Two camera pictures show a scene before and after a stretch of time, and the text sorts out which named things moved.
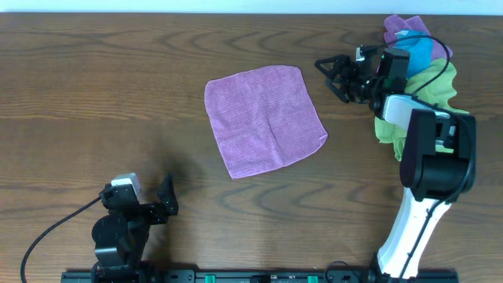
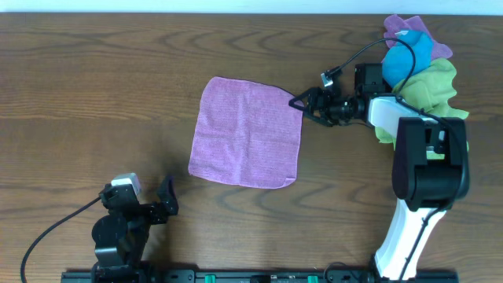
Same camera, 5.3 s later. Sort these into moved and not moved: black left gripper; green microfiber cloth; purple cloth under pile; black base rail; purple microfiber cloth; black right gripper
Moved: purple microfiber cloth; black right gripper
Not moved: black left gripper; purple cloth under pile; green microfiber cloth; black base rail
